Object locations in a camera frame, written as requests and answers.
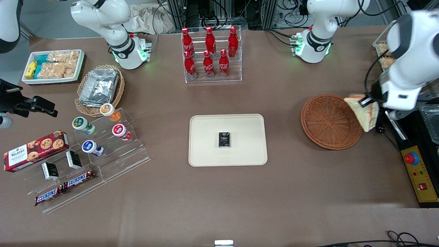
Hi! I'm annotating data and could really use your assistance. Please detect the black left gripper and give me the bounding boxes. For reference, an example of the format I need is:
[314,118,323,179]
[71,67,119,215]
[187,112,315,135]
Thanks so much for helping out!
[358,79,387,108]

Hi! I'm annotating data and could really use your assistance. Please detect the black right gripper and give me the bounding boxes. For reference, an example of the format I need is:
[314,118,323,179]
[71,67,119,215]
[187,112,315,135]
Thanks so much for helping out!
[0,79,58,118]

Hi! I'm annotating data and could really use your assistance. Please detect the triangular sandwich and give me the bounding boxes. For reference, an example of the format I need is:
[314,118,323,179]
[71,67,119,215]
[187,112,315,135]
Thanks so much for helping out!
[344,94,380,133]

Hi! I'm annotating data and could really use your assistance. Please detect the brown round wicker basket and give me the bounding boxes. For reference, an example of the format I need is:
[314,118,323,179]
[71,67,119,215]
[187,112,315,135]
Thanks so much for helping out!
[300,94,363,151]

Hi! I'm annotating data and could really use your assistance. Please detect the light woven wicker basket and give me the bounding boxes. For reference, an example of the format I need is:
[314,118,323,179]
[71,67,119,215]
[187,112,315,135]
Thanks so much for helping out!
[74,64,125,117]

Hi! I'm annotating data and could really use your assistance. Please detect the cream rectangular tray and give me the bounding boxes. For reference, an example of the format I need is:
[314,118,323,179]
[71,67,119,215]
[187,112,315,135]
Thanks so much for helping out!
[188,114,268,167]

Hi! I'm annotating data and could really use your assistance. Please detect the yellow snack pack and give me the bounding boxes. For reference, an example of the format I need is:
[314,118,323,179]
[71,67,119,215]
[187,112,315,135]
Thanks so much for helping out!
[25,61,38,79]

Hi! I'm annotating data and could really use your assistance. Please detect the green lid yogurt cup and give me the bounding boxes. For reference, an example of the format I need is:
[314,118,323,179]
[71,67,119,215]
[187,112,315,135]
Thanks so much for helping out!
[72,117,96,135]

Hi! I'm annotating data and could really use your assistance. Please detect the red Walkers cookie box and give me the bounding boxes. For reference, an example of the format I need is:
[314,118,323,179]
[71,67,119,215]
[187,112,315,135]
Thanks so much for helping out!
[3,130,70,173]

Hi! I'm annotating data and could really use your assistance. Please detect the white rectangular snack bin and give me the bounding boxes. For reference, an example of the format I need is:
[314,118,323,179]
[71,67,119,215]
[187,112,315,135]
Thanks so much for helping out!
[21,49,85,85]

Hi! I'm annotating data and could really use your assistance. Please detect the clear bin of pastries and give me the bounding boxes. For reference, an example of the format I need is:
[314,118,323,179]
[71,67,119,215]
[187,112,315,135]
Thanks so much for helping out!
[372,20,398,72]

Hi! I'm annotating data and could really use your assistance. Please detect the small black white box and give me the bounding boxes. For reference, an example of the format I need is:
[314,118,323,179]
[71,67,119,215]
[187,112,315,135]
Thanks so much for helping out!
[66,150,83,169]
[41,162,60,181]

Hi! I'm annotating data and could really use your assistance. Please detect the silver foil container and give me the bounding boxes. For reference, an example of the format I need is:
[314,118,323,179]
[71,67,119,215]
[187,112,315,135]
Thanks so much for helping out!
[79,68,120,106]

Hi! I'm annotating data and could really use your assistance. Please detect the blue lid yogurt cup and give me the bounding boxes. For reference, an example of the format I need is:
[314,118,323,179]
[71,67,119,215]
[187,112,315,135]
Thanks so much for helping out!
[81,140,104,157]

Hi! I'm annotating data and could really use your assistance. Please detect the orange lid yogurt cup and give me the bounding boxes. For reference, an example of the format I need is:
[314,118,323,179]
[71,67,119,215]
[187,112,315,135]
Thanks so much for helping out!
[100,103,122,122]

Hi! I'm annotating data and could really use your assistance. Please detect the clear plastic container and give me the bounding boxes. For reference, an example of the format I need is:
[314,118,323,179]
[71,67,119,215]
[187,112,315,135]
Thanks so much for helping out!
[419,104,439,145]

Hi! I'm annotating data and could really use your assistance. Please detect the Snickers chocolate bar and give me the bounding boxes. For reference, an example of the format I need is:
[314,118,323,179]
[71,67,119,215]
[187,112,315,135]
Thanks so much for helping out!
[63,169,97,190]
[34,185,68,207]

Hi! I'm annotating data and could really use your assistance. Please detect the red lid yogurt cup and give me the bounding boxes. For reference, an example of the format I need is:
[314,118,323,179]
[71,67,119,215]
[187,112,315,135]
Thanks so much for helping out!
[112,124,132,141]

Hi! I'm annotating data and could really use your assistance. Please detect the black yellow control box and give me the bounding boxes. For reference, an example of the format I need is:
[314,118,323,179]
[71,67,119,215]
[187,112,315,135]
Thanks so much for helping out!
[384,103,439,209]

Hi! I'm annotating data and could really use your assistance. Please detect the clear acrylic step display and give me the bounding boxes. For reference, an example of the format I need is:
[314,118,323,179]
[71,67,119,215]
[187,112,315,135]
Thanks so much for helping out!
[71,108,151,183]
[13,148,107,214]

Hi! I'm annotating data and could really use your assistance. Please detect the clear acrylic bottle rack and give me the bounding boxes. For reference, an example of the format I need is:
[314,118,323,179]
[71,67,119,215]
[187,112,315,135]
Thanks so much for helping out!
[181,25,242,84]

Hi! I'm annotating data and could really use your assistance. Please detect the beige cloth bag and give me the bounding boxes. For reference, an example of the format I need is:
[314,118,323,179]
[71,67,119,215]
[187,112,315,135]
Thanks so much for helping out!
[130,4,176,35]

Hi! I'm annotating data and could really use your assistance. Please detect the red cola bottle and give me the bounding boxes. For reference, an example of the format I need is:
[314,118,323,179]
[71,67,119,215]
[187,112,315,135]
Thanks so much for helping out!
[205,26,217,57]
[203,50,215,79]
[228,26,239,58]
[184,51,198,80]
[181,27,195,57]
[218,49,230,78]

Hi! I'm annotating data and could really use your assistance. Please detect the small black card box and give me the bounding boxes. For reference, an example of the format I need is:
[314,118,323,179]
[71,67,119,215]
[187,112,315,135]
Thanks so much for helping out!
[218,132,231,149]

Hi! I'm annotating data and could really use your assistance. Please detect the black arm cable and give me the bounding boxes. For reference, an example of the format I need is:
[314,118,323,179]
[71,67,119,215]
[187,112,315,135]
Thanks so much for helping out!
[364,50,393,95]

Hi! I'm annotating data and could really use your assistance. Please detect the black table cable with plug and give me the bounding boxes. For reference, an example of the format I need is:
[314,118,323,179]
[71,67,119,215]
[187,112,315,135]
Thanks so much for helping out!
[375,115,402,152]

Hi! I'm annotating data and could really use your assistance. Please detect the black floor cables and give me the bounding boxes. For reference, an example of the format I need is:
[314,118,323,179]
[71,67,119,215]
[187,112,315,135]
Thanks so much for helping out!
[315,230,439,247]

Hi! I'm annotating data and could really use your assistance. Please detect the black aluminium frame rack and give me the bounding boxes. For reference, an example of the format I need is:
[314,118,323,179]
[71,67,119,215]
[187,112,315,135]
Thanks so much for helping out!
[166,0,279,31]

